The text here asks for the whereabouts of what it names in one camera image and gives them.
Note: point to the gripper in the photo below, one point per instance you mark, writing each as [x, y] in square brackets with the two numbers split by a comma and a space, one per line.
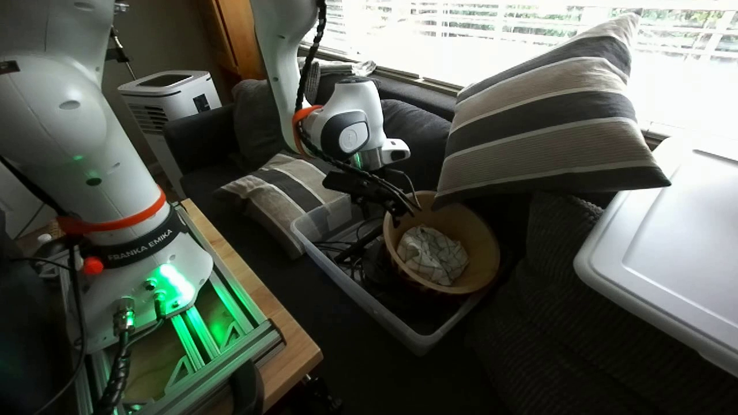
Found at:
[377, 216]

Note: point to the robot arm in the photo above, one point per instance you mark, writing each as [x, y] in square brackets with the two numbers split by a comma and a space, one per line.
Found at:
[63, 144]

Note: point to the clear plastic container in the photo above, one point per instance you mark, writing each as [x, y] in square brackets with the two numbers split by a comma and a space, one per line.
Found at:
[357, 291]

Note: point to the small striped pillow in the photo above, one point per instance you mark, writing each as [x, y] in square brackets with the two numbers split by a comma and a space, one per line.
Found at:
[282, 193]

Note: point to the wooden bowl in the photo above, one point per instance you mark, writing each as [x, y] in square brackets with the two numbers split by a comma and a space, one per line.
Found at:
[481, 248]

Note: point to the large striped pillow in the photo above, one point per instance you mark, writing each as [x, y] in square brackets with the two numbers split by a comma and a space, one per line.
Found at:
[548, 127]

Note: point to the white plastic container lid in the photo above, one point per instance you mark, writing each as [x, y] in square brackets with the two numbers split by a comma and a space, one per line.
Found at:
[669, 253]

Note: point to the white checkered cloth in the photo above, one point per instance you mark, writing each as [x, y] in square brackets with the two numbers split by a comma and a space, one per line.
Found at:
[431, 253]

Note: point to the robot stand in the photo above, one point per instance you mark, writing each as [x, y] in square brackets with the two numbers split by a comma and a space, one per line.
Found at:
[277, 340]

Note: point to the grey cushion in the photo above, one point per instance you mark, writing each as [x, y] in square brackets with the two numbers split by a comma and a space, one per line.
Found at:
[256, 124]

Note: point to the dark sofa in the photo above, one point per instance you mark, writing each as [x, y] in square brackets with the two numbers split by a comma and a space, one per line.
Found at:
[553, 351]

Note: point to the white air purifier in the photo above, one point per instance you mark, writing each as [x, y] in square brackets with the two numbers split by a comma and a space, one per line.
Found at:
[167, 104]

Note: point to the window with blinds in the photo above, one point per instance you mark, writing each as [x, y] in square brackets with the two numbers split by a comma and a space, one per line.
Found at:
[519, 34]

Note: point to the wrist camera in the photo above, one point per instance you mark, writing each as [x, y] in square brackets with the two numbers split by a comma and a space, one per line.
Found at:
[351, 185]

